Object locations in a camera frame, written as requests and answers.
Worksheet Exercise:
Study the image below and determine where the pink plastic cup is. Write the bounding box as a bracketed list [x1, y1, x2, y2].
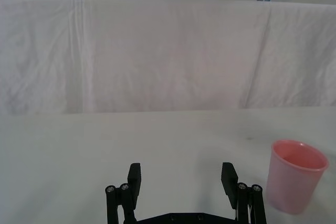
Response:
[265, 139, 330, 215]

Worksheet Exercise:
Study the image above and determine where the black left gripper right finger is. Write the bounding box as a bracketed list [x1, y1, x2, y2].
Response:
[221, 162, 267, 224]

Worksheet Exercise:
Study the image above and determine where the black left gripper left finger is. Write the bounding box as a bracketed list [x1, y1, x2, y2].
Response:
[104, 163, 143, 224]

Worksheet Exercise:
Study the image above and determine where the white tablecloth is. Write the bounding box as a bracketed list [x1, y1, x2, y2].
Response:
[0, 107, 336, 224]

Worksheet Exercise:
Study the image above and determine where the white curtain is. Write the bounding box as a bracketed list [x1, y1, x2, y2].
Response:
[0, 0, 336, 116]

